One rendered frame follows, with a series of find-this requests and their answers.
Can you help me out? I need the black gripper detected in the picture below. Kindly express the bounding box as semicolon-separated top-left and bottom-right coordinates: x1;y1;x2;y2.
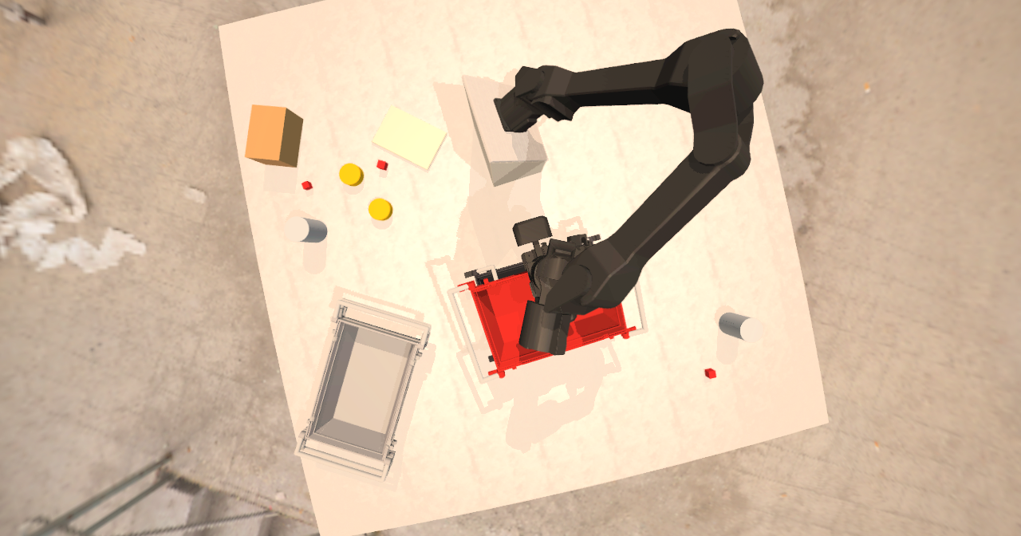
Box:
512;215;553;298

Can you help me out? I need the grey cylinder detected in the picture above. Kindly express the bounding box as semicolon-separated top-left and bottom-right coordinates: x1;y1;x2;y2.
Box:
718;312;763;343
285;216;328;242

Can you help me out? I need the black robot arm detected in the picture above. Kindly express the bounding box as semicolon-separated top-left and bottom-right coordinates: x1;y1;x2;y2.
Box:
493;28;764;356

